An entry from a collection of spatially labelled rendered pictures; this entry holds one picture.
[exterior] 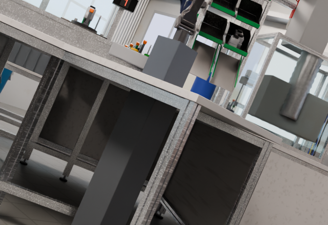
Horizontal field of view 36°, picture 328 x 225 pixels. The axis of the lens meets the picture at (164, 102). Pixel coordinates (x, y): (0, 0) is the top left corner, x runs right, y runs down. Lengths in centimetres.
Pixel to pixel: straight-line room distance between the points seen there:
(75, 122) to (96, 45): 177
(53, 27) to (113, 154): 65
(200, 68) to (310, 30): 124
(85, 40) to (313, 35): 181
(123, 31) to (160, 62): 574
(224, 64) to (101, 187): 99
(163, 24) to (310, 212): 480
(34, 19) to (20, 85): 469
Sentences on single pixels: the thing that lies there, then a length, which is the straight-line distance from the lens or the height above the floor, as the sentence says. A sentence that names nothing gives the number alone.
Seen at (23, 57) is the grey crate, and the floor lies 70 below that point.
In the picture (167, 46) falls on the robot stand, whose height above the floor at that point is 102.
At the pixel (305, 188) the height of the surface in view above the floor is 67.
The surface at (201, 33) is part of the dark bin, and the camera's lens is 260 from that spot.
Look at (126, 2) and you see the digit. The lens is 270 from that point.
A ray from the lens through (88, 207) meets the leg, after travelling 226.
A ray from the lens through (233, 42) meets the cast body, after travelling 265.
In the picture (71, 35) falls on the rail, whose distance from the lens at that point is 239.
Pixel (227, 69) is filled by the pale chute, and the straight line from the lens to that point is 273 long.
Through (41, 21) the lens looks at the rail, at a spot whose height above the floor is 91.
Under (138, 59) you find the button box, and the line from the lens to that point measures 235.
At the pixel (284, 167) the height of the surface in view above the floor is 74.
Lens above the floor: 76
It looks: 1 degrees up
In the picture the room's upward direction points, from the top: 24 degrees clockwise
